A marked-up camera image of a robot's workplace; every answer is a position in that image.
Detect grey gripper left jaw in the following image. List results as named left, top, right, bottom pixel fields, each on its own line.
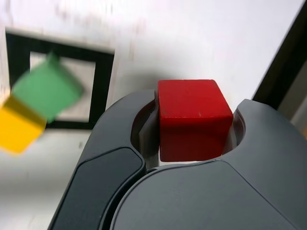
left=47, top=90, right=160, bottom=230

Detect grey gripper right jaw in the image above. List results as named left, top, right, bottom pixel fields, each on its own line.
left=106, top=98, right=307, bottom=230

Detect green cube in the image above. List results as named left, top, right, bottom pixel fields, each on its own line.
left=11, top=51, right=82, bottom=124

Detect red cube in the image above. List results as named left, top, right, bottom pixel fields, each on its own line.
left=157, top=79, right=234, bottom=163

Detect yellow cube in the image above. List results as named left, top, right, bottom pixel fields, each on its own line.
left=0, top=95, right=47, bottom=155

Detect black tape square outline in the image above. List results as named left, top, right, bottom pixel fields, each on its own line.
left=5, top=28, right=116, bottom=130

